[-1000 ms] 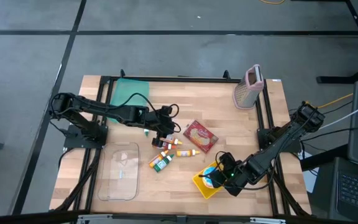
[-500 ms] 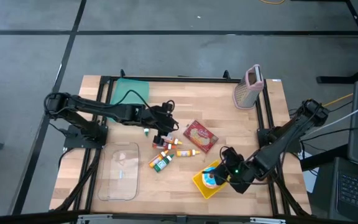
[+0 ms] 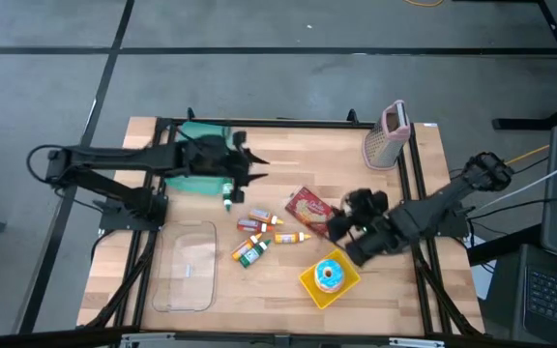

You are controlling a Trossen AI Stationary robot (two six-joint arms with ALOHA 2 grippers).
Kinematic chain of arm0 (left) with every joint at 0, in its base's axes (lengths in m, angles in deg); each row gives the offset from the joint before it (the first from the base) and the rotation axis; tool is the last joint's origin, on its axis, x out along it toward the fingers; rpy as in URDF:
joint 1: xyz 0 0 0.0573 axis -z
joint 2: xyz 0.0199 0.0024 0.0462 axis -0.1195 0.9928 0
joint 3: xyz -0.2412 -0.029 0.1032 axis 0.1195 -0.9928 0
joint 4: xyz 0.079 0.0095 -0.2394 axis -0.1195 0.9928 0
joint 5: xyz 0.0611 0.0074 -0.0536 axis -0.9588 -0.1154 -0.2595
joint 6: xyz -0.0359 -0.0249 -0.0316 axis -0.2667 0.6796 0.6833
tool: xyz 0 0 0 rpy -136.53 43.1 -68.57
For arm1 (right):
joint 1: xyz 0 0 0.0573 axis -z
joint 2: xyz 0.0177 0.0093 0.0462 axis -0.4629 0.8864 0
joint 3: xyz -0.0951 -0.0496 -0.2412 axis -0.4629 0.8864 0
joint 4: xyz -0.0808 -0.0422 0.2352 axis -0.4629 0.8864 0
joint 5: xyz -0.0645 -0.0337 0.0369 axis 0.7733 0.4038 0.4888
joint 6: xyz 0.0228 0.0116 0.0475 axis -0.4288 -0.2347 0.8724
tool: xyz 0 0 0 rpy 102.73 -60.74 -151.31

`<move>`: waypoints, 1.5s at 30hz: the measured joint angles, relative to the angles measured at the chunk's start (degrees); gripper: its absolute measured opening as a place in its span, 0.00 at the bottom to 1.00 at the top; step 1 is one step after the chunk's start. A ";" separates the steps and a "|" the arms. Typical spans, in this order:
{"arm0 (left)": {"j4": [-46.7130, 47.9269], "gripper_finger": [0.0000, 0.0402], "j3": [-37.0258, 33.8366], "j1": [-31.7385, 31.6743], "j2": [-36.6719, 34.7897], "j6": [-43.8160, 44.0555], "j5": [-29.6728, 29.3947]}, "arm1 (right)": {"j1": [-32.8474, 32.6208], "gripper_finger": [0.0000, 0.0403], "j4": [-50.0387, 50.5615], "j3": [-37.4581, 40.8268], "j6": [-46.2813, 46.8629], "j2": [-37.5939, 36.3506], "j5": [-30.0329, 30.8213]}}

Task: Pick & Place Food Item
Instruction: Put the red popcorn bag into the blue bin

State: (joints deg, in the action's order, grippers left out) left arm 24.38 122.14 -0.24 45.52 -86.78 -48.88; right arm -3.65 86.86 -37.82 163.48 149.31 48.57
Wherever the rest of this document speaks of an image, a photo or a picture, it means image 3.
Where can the blue frosted toy donut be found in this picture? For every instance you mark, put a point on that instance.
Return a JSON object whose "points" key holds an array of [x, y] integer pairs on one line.
{"points": [[336, 282]]}

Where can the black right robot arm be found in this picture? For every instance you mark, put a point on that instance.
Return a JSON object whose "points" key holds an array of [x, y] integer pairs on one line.
{"points": [[433, 208]]}

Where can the green food colouring bottle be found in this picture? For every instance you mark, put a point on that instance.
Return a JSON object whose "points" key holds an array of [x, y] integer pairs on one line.
{"points": [[252, 256], [227, 198]]}

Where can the red food colouring bottle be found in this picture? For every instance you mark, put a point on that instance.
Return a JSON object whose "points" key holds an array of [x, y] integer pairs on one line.
{"points": [[249, 225]]}

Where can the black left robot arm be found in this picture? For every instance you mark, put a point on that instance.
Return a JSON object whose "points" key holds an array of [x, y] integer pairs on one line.
{"points": [[114, 157]]}

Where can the teal plastic bin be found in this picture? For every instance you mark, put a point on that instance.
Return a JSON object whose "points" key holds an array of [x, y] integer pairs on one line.
{"points": [[196, 186]]}

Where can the black aluminium table frame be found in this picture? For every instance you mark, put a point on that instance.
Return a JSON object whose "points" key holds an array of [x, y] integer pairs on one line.
{"points": [[283, 122]]}

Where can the dark grey open laptop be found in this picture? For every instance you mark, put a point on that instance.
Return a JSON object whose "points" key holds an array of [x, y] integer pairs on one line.
{"points": [[549, 295]]}

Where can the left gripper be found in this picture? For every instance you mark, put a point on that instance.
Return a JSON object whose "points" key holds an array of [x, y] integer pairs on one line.
{"points": [[211, 157]]}

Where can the red popcorn package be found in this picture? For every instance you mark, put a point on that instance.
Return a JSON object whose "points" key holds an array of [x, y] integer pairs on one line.
{"points": [[307, 208]]}

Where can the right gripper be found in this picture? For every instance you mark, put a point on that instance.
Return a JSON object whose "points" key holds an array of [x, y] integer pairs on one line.
{"points": [[372, 232]]}

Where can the grey metal mounting bar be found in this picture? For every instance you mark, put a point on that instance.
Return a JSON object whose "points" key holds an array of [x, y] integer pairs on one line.
{"points": [[278, 340]]}

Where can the black stand foot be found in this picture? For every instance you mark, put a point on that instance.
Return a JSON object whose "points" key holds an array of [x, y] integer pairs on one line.
{"points": [[501, 244]]}

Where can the yellow plastic basket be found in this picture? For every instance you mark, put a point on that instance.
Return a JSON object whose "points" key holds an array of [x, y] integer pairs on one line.
{"points": [[322, 299]]}

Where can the clear plastic bin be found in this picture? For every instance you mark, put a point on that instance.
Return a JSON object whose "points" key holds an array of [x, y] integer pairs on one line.
{"points": [[184, 290]]}

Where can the orange food colouring bottle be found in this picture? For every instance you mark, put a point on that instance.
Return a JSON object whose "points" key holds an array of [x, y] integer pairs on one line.
{"points": [[261, 215], [242, 250]]}

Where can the black desk leg frame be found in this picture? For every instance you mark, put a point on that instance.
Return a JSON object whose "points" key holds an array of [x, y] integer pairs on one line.
{"points": [[525, 124]]}

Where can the yellow food colouring bottle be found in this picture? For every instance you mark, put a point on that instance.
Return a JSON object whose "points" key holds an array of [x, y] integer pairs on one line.
{"points": [[288, 238]]}

